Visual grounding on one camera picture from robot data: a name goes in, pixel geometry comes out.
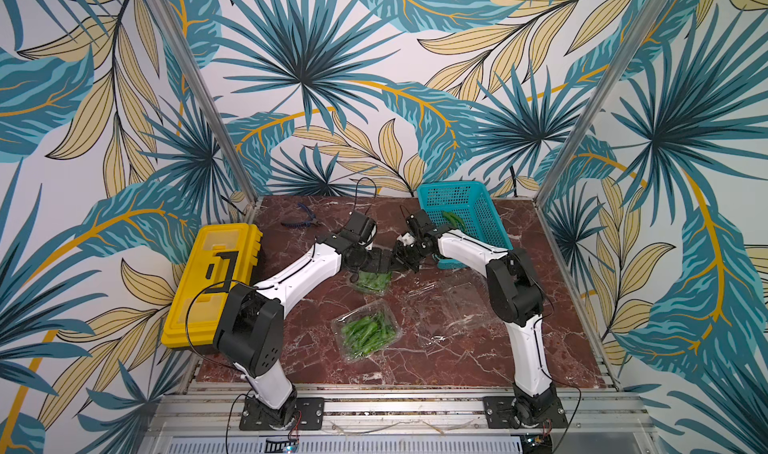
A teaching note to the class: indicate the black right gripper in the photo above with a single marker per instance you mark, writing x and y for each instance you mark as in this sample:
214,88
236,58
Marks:
405,253

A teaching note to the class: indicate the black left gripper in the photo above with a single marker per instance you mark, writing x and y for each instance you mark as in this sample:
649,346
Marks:
376,265

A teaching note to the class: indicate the clear clamshell pepper container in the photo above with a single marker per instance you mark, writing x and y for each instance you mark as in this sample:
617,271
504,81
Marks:
366,330
373,283

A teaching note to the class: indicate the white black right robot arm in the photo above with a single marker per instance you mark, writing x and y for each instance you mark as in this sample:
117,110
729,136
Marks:
515,296

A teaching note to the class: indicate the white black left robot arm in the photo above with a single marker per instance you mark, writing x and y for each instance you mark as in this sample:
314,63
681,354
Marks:
250,329

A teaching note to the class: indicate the green peppers in basket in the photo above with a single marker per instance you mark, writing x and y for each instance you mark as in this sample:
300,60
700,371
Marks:
454,220

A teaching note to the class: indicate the teal perforated plastic basket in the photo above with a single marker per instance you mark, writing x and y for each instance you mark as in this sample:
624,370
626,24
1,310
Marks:
474,208

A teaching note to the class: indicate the yellow plastic toolbox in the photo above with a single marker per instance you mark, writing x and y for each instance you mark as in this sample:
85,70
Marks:
221,255

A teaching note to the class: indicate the white vented front panel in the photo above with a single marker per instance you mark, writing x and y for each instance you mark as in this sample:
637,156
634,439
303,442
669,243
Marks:
348,444

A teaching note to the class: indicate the blue handled pliers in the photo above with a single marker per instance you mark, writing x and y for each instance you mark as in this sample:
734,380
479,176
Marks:
309,219

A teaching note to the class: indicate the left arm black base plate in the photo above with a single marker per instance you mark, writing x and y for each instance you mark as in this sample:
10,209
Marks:
306,413

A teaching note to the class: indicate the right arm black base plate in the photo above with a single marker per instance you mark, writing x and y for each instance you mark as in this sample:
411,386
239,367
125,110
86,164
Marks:
509,412

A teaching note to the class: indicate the left aluminium frame post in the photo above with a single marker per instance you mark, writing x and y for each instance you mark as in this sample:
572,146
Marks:
178,44

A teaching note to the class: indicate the aluminium frame post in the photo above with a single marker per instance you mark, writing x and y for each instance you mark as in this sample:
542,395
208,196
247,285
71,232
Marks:
178,44
625,52

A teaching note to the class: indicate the right aluminium frame post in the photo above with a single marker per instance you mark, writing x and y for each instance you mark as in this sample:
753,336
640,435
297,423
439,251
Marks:
625,52

